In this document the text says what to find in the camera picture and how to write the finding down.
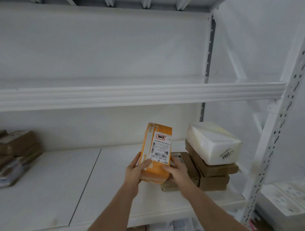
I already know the person's left hand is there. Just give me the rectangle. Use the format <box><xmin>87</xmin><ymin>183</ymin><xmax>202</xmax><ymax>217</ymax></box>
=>
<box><xmin>124</xmin><ymin>152</ymin><xmax>152</xmax><ymax>193</ymax></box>

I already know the person's right hand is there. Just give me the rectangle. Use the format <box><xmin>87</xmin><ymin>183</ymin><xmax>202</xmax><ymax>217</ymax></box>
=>
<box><xmin>162</xmin><ymin>156</ymin><xmax>195</xmax><ymax>194</ymax></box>

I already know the orange box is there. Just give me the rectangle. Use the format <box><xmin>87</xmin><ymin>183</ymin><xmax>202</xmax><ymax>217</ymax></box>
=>
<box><xmin>139</xmin><ymin>122</ymin><xmax>173</xmax><ymax>184</ymax></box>

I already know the brown envelope parcel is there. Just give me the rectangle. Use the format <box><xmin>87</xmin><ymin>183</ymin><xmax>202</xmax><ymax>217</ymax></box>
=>
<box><xmin>199</xmin><ymin>175</ymin><xmax>230</xmax><ymax>192</ymax></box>

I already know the white foam parcel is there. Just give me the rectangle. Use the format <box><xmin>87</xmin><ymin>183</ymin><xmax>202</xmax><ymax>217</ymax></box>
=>
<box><xmin>186</xmin><ymin>122</ymin><xmax>242</xmax><ymax>166</ymax></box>

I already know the pile of plastic mailer bags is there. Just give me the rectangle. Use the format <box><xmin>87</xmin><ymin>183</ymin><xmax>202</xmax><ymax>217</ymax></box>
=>
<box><xmin>146</xmin><ymin>218</ymin><xmax>205</xmax><ymax>231</ymax></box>

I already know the white metal shelving rack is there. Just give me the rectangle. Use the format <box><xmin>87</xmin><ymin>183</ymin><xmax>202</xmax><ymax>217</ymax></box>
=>
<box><xmin>0</xmin><ymin>0</ymin><xmax>305</xmax><ymax>231</ymax></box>

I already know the person's left forearm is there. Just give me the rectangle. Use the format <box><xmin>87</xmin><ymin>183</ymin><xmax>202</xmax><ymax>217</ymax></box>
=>
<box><xmin>87</xmin><ymin>184</ymin><xmax>140</xmax><ymax>231</ymax></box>

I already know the person's right forearm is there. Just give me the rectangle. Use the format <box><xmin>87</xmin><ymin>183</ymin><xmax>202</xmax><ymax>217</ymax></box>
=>
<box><xmin>182</xmin><ymin>183</ymin><xmax>251</xmax><ymax>231</ymax></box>

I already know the white open foam container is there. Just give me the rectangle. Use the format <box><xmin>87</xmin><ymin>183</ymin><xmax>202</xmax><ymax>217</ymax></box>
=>
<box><xmin>256</xmin><ymin>181</ymin><xmax>305</xmax><ymax>231</ymax></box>

